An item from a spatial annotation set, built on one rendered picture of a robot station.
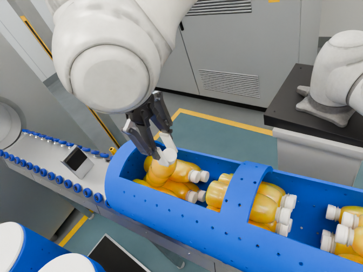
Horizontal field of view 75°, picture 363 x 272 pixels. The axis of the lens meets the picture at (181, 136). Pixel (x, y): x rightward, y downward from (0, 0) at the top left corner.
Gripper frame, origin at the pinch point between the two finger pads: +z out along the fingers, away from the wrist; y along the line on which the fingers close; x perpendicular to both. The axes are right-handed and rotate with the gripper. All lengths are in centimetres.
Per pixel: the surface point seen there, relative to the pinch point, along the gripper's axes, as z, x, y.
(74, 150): 23, -67, -3
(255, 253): 15.1, 25.3, 10.8
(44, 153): 37, -111, -2
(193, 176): 19.0, 0.1, -4.9
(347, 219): 19.5, 40.8, -5.5
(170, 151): 1.4, 0.8, -0.9
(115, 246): 116, -86, 17
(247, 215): 10.3, 22.1, 5.3
